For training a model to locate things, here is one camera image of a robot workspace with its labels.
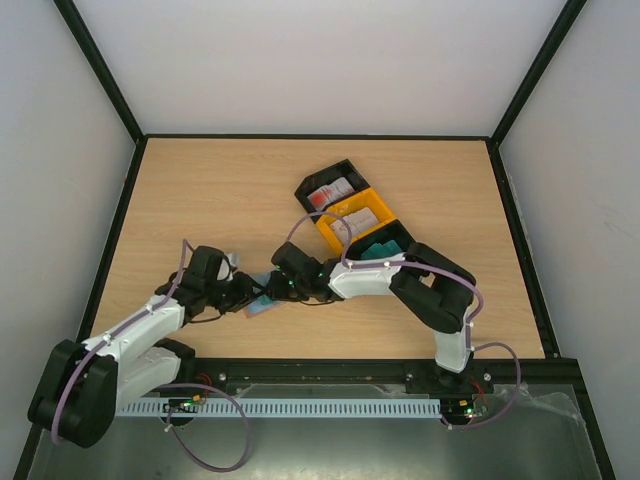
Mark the white patterned card stack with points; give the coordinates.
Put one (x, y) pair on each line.
(359, 222)

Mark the black bin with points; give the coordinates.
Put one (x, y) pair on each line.
(394, 230)
(343, 168)

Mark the teal card stack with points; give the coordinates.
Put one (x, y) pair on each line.
(379, 250)

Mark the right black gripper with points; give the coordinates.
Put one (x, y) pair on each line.
(279, 281)

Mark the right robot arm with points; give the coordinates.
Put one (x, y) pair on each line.
(440, 293)

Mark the light blue cable duct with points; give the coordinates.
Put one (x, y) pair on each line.
(287, 408)

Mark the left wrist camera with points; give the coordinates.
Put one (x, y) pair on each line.
(228, 265)

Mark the brown leather card holder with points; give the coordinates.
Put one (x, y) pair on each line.
(263, 302)

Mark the yellow bin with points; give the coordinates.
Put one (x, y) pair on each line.
(367, 198)

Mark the red white card stack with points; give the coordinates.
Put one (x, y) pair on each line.
(332, 192)

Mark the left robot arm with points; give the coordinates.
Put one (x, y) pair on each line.
(85, 384)

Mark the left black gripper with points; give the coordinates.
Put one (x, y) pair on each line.
(245, 293)

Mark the black frame rail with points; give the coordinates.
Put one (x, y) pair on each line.
(417, 376)

